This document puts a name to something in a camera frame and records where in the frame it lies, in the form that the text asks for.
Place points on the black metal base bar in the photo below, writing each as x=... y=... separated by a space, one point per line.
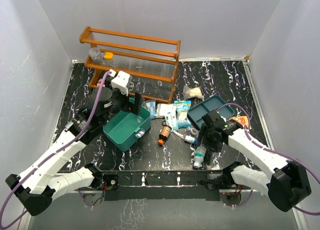
x=168 y=184

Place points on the yellow capped small jar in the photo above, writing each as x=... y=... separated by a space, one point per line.
x=108 y=57

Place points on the blue white wipes packet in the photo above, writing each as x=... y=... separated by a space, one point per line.
x=182 y=108

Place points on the clear green-banded bottle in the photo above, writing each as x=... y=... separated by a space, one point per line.
x=199 y=156

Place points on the blue face mask packet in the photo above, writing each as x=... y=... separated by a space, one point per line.
x=171 y=121

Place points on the blue white small bottle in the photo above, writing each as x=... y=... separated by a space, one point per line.
x=190 y=139

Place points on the orange wooden shelf rack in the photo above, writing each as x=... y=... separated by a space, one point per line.
x=152 y=62

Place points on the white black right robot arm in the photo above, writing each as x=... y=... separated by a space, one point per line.
x=283 y=180

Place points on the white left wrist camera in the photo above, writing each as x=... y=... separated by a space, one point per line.
x=122 y=82

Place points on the clear tape roll bag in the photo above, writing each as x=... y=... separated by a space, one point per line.
x=190 y=131

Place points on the brown orange-capped medicine bottle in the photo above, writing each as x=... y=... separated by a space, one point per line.
x=164 y=135

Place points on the bag of cotton balls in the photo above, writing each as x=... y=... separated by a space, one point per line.
x=189 y=93

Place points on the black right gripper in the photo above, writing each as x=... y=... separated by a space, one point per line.
x=202 y=139

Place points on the dark blue divided tray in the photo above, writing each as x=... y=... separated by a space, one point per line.
x=196 y=112

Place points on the bag with blue bandage rolls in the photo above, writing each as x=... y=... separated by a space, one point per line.
x=150 y=105

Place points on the clear plastic cup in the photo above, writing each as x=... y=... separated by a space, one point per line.
x=95 y=54

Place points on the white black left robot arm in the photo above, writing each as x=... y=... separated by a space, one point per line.
x=38 y=186

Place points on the white gauze packet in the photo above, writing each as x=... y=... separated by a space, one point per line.
x=163 y=109

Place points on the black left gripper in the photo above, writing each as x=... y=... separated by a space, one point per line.
x=133 y=107

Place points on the teal medicine kit box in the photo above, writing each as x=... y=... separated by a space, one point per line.
x=125 y=128

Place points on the red white medicine box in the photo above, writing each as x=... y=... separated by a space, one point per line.
x=100 y=82

